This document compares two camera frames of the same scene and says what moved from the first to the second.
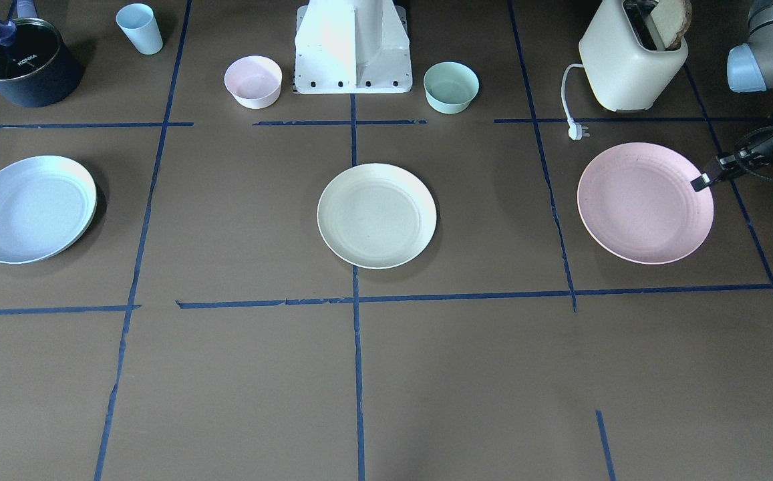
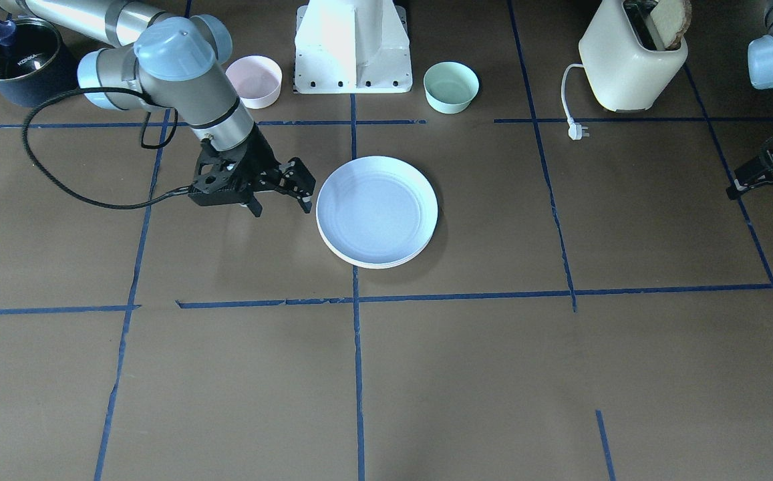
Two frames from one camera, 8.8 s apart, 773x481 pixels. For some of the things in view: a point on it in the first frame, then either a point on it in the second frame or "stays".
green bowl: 450,87 stays
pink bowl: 254,81 stays
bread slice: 672,18 stays
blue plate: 31,208 → 377,210
